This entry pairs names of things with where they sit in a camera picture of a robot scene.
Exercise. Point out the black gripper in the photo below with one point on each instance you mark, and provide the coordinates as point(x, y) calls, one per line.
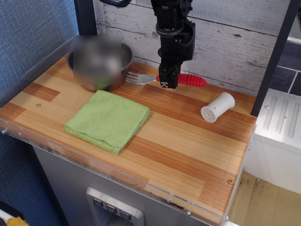
point(177, 46)

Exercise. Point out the red handled metal fork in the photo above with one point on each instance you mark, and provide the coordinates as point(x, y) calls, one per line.
point(187, 79)

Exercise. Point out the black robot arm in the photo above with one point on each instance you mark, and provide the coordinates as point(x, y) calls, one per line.
point(170, 13)

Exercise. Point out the green folded napkin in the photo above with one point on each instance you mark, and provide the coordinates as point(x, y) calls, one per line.
point(107, 121)

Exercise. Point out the white plastic shaker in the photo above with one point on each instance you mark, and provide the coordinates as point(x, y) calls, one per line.
point(219, 106)

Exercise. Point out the stainless steel bowl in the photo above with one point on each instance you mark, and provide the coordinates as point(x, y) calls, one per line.
point(99, 62)

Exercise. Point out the white toy sink unit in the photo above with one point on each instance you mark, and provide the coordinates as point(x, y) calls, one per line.
point(275, 149)

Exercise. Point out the silver toy fridge cabinet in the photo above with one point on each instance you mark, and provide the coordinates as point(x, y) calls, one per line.
point(105, 189)

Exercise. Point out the yellow object bottom left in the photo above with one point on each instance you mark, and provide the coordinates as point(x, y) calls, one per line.
point(16, 222)

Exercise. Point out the black left frame post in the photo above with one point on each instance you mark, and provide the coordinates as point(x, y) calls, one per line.
point(85, 15)

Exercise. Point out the black vertical frame post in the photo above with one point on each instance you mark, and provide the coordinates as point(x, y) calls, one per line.
point(276, 54)

